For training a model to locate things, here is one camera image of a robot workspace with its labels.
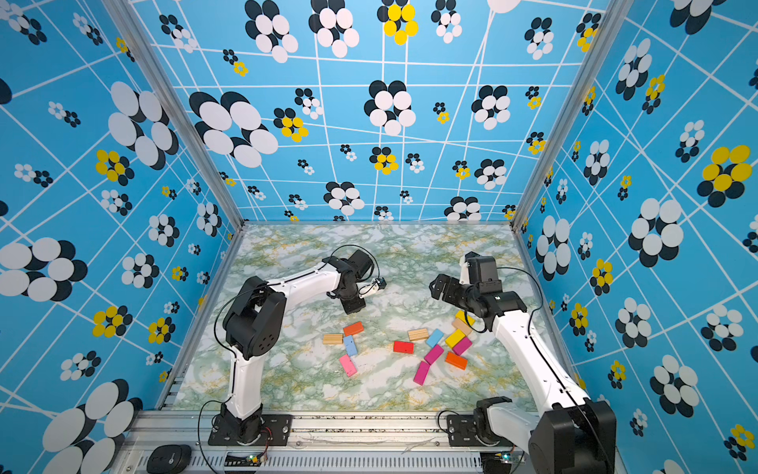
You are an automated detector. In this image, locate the aluminium frame post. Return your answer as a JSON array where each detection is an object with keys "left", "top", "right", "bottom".
[
  {"left": 103, "top": 1, "right": 245, "bottom": 232},
  {"left": 512, "top": 0, "right": 634, "bottom": 232}
]

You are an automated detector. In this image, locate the natural wood block left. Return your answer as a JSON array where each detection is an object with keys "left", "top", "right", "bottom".
[{"left": 322, "top": 333, "right": 343, "bottom": 346}]

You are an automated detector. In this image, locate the pink block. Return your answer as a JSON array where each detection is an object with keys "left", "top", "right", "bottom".
[{"left": 339, "top": 355, "right": 357, "bottom": 377}]

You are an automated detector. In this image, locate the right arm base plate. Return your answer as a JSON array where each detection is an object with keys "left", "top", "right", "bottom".
[{"left": 442, "top": 413, "right": 513, "bottom": 450}]

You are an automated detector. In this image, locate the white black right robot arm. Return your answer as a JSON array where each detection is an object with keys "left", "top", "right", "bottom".
[{"left": 430, "top": 252, "right": 617, "bottom": 473}]

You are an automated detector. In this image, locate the magenta block middle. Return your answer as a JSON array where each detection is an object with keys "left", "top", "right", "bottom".
[{"left": 424, "top": 345, "right": 444, "bottom": 365}]

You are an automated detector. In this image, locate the orange-red block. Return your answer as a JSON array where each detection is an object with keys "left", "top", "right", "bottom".
[{"left": 343, "top": 322, "right": 365, "bottom": 337}]

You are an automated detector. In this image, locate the natural wood block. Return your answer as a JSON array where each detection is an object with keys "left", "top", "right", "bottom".
[
  {"left": 408, "top": 328, "right": 430, "bottom": 343},
  {"left": 453, "top": 319, "right": 473, "bottom": 336},
  {"left": 322, "top": 333, "right": 343, "bottom": 346}
]

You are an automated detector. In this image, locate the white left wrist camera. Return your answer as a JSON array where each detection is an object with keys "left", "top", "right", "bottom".
[{"left": 358, "top": 278, "right": 387, "bottom": 297}]

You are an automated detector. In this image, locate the orange block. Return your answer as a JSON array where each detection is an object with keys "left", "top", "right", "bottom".
[{"left": 445, "top": 352, "right": 468, "bottom": 371}]

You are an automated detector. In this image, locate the small light blue block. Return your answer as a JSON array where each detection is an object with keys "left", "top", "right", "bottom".
[{"left": 426, "top": 329, "right": 444, "bottom": 348}]

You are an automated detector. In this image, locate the natural wood block centre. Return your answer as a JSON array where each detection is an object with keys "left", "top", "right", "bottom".
[{"left": 408, "top": 328, "right": 430, "bottom": 343}]

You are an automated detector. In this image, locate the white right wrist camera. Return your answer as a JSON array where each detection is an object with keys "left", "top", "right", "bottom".
[{"left": 459, "top": 252, "right": 481, "bottom": 284}]

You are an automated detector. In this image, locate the magenta block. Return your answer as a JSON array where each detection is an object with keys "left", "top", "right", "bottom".
[
  {"left": 424, "top": 345, "right": 444, "bottom": 365},
  {"left": 452, "top": 337, "right": 473, "bottom": 356},
  {"left": 413, "top": 361, "right": 430, "bottom": 386}
]

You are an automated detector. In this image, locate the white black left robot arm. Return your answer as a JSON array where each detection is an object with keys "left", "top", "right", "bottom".
[{"left": 209, "top": 248, "right": 386, "bottom": 446}]

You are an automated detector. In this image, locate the magenta block lower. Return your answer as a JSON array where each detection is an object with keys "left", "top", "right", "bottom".
[{"left": 413, "top": 361, "right": 430, "bottom": 386}]

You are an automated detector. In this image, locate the yellow block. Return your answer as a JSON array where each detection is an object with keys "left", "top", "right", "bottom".
[{"left": 445, "top": 329, "right": 466, "bottom": 349}]

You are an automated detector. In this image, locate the red block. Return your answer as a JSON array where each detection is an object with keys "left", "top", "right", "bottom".
[{"left": 393, "top": 341, "right": 416, "bottom": 355}]

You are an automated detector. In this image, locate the natural wood block right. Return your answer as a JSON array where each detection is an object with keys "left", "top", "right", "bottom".
[{"left": 453, "top": 319, "right": 473, "bottom": 336}]

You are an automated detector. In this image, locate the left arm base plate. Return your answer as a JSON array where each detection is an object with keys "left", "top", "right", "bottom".
[{"left": 207, "top": 414, "right": 293, "bottom": 446}]

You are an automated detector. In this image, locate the aluminium frame post left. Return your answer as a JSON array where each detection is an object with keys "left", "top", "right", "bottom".
[{"left": 103, "top": 1, "right": 245, "bottom": 232}]

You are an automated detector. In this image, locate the aluminium frame post right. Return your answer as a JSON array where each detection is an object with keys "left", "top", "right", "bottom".
[{"left": 512, "top": 0, "right": 634, "bottom": 232}]

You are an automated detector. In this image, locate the magenta block upper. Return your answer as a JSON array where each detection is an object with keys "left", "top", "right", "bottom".
[{"left": 452, "top": 337, "right": 473, "bottom": 356}]

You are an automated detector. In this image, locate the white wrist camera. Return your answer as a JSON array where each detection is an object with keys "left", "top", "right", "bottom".
[
  {"left": 358, "top": 278, "right": 387, "bottom": 297},
  {"left": 459, "top": 252, "right": 481, "bottom": 284}
]

